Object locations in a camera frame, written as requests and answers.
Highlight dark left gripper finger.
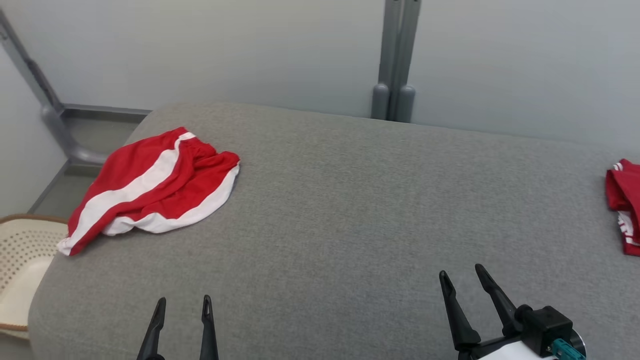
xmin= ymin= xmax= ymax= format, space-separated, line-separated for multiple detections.
xmin=136 ymin=297 xmax=167 ymax=360
xmin=199 ymin=294 xmax=220 ymax=360

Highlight grey metal wall post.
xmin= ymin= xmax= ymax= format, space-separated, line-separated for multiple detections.
xmin=371 ymin=0 xmax=422 ymax=124

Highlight red shorts wide white stripe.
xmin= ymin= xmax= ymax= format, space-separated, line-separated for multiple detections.
xmin=56 ymin=126 xmax=242 ymax=257

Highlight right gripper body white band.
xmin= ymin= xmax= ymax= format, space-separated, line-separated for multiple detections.
xmin=456 ymin=333 xmax=557 ymax=360

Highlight red jersey striped white trim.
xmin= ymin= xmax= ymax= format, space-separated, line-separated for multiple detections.
xmin=604 ymin=158 xmax=640 ymax=257

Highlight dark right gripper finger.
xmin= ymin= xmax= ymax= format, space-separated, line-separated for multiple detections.
xmin=474 ymin=263 xmax=524 ymax=337
xmin=438 ymin=270 xmax=482 ymax=352

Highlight grey wall base rail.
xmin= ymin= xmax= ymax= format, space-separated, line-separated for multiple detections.
xmin=60 ymin=103 xmax=152 ymax=122

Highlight black cable teal plug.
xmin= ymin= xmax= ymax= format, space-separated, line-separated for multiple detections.
xmin=549 ymin=338 xmax=587 ymax=360

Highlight cream perforated laundry basket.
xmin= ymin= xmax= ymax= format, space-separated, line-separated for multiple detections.
xmin=0 ymin=213 xmax=70 ymax=342

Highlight grey corner frame post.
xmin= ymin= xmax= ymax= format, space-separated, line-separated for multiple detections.
xmin=0 ymin=7 xmax=110 ymax=167

